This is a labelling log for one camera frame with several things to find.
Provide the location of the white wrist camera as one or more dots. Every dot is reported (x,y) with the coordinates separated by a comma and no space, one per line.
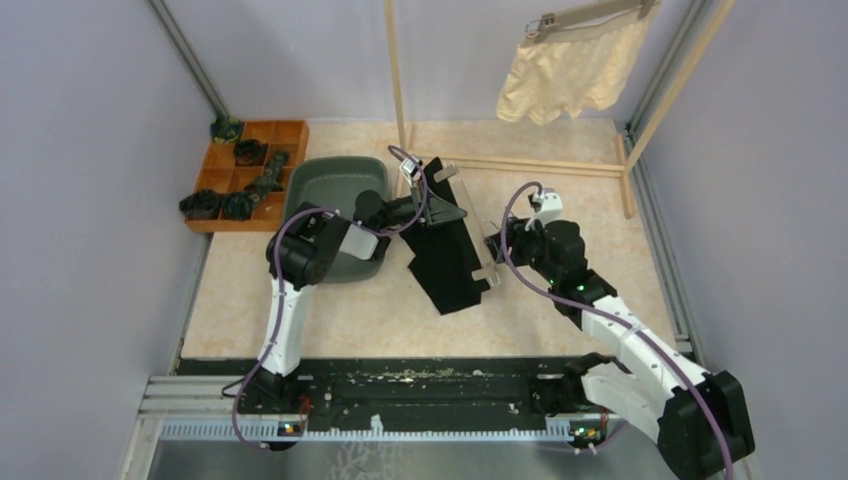
(411,170)
(547,206)

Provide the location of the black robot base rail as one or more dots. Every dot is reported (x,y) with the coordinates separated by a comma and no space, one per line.
(427,395)

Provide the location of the beige cotton underwear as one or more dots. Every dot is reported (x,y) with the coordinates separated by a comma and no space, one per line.
(573,70)

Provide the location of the black garment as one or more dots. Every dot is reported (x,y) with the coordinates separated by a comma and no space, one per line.
(443,257)

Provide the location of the wooden clothes rack frame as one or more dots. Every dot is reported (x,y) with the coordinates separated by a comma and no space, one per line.
(701,24)

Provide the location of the orange compartment tray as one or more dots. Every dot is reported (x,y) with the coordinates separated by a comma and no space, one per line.
(221,173)

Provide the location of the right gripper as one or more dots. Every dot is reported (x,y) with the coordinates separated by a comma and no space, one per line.
(517,235)

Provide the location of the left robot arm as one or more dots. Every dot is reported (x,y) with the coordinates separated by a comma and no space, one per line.
(301,253)

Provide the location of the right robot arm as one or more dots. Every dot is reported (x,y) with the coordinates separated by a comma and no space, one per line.
(698,420)

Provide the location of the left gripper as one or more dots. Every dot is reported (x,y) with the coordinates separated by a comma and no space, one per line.
(436,209)

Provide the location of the beige clip hanger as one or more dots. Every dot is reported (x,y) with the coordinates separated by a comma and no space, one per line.
(551,22)

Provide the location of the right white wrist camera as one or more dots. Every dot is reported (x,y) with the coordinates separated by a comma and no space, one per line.
(547,206)

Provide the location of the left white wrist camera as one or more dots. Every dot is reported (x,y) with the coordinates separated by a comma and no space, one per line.
(411,170)

